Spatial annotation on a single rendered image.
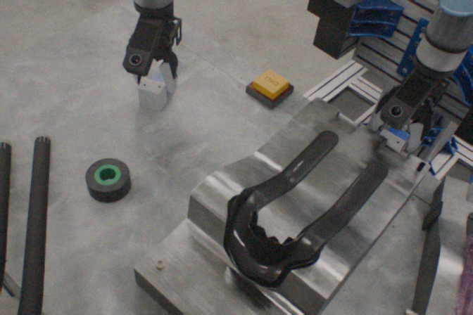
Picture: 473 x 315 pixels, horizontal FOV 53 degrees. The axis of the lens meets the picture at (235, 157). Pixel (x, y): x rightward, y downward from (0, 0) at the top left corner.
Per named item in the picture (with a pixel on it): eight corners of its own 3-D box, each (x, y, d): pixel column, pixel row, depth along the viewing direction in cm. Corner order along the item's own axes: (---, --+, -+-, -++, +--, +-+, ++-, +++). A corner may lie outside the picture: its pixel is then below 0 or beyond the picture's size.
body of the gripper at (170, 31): (183, 43, 99) (183, -9, 89) (165, 67, 93) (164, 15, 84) (149, 33, 100) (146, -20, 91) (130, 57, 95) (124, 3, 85)
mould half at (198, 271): (307, 125, 104) (322, 79, 94) (413, 193, 95) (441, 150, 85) (136, 283, 78) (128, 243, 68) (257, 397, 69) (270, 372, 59)
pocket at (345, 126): (335, 121, 98) (339, 109, 95) (357, 136, 96) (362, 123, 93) (323, 133, 96) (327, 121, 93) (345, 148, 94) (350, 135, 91)
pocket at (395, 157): (380, 150, 94) (386, 138, 91) (404, 164, 92) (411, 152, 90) (369, 163, 92) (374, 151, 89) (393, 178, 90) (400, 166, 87)
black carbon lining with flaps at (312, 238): (322, 133, 94) (333, 98, 86) (393, 178, 88) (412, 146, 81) (201, 249, 76) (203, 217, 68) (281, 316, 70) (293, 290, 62)
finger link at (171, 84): (192, 81, 104) (180, 45, 97) (181, 98, 100) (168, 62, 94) (179, 80, 105) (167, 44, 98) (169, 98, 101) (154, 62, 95)
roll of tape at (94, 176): (84, 202, 87) (81, 191, 84) (92, 167, 92) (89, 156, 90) (128, 204, 88) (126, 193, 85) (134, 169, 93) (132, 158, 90)
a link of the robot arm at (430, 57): (458, 60, 76) (412, 36, 79) (445, 81, 80) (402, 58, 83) (476, 40, 80) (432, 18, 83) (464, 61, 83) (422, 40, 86)
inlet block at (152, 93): (164, 69, 112) (163, 51, 107) (184, 76, 111) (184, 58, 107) (139, 105, 104) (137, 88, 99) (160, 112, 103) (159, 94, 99)
